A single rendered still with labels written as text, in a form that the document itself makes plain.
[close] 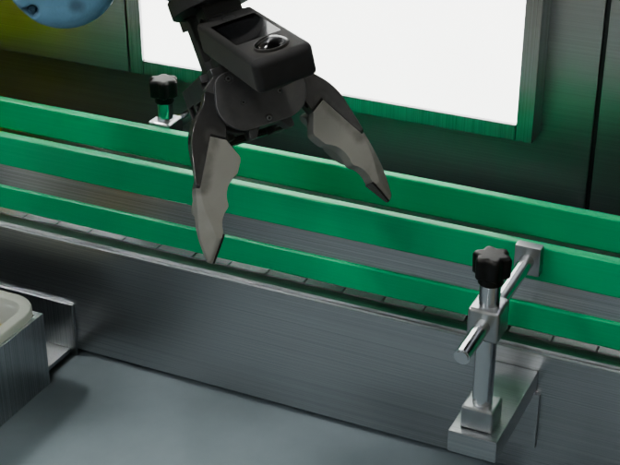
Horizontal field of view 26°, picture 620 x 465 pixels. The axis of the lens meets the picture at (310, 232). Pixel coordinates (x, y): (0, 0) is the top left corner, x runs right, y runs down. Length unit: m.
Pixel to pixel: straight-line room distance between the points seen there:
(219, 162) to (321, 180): 0.26
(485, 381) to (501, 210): 0.20
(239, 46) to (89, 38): 0.49
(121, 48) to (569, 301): 0.55
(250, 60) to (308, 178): 0.34
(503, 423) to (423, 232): 0.18
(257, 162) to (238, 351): 0.18
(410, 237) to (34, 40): 0.52
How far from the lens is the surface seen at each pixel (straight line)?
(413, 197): 1.21
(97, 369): 1.34
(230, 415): 1.26
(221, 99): 1.00
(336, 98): 1.03
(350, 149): 1.02
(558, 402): 1.15
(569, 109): 1.26
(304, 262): 1.19
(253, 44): 0.95
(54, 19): 0.90
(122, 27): 1.40
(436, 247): 1.13
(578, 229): 1.17
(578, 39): 1.23
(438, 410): 1.19
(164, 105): 1.31
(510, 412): 1.08
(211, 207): 0.99
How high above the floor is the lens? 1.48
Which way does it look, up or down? 28 degrees down
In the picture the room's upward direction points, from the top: straight up
